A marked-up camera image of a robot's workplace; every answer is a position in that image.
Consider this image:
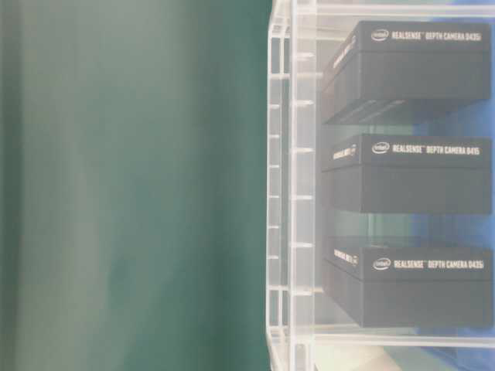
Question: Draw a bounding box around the black box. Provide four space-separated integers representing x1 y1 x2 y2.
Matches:
322 237 493 328
320 20 492 125
322 134 492 214

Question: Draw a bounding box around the clear plastic storage bin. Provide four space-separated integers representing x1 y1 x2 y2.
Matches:
265 1 494 370

